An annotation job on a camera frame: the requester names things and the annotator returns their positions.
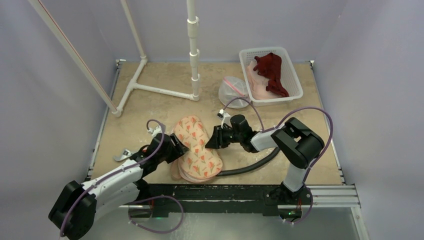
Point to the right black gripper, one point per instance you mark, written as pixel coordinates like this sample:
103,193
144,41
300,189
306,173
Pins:
222,136

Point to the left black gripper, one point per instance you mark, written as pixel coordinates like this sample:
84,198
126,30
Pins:
178,148

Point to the floral mesh laundry bag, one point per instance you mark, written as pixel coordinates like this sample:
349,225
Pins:
199,164

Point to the dark red bra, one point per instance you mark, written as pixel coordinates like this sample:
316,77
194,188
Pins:
269,66

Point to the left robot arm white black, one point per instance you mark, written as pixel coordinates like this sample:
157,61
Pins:
79,205

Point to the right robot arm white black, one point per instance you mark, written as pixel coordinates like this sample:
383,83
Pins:
295,140

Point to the white mesh laundry bag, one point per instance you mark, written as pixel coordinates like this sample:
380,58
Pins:
232,87

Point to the pink bra in basket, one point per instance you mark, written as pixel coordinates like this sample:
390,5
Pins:
258,84

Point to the white pvc pipe rack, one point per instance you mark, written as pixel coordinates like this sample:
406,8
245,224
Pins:
117,110

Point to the white plastic basket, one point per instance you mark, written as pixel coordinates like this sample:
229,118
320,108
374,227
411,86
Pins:
289,78

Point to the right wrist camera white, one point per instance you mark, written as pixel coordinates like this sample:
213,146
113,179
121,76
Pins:
224,117

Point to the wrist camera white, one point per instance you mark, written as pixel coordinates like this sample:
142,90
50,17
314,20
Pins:
224,117
159,129

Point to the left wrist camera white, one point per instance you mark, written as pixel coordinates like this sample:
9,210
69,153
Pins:
159,129

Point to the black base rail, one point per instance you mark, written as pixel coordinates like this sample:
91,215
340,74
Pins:
266,199

